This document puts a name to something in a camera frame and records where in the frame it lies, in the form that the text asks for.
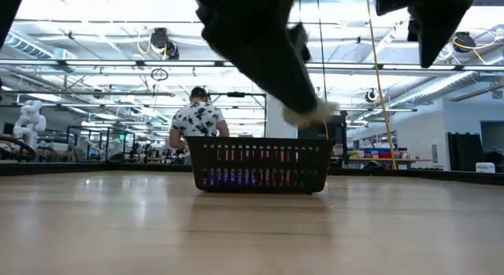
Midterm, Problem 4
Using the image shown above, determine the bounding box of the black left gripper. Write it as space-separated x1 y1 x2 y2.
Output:
163 0 319 115

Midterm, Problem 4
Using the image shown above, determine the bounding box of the beige plastic skull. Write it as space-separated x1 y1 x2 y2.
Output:
281 98 340 129

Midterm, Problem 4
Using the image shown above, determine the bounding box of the black plastic basket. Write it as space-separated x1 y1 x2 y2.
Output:
183 136 336 195

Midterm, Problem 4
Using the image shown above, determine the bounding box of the black screen panel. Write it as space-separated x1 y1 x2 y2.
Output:
297 109 349 165

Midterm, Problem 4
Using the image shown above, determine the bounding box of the person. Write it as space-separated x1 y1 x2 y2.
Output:
168 86 231 152

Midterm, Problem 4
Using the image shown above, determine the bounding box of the black cabinet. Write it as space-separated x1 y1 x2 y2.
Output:
447 132 484 172

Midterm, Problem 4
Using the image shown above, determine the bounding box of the workbench with coloured bins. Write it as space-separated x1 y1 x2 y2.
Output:
347 147 439 170

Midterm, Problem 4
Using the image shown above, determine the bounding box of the black rig frame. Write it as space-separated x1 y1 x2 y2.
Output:
207 91 268 138

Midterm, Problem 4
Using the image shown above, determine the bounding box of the yellow cable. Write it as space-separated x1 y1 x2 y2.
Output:
364 0 398 170

